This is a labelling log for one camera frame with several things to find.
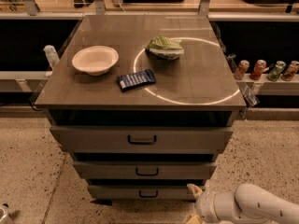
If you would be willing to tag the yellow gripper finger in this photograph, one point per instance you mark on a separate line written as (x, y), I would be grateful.
(195, 190)

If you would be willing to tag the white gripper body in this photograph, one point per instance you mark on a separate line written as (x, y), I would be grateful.
(204, 203)

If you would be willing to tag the grey bottom drawer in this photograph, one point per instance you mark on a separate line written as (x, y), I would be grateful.
(141, 192)

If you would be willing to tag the grey drawer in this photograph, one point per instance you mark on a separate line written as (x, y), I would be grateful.
(144, 170)
(143, 140)
(141, 192)

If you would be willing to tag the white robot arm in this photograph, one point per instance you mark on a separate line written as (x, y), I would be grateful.
(248, 204)

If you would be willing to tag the grey drawer cabinet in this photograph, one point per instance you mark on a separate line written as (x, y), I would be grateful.
(197, 89)

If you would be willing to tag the grey middle drawer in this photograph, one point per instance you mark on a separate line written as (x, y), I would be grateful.
(144, 170)

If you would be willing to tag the grey top drawer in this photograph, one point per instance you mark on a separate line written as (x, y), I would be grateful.
(143, 140)

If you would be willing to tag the clear plastic bag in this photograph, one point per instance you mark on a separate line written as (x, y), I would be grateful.
(246, 91)

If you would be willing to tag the blue snack packet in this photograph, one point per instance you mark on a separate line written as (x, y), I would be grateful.
(136, 79)

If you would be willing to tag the red soda can left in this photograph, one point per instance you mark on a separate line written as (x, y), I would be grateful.
(241, 69)

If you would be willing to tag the red soda can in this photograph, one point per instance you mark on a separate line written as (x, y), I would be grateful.
(241, 69)
(258, 69)

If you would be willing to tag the green soda can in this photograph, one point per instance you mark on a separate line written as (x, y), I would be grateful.
(276, 70)

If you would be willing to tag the green chip bag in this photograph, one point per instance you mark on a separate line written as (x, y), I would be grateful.
(165, 47)

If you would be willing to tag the brown soda can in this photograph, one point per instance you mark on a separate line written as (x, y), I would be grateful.
(291, 71)

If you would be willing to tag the white bowl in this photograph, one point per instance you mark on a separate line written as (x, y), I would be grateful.
(95, 60)

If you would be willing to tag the white object floor corner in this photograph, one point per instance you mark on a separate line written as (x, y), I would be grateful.
(4, 215)

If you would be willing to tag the white bottle on shelf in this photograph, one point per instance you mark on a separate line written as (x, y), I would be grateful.
(51, 55)

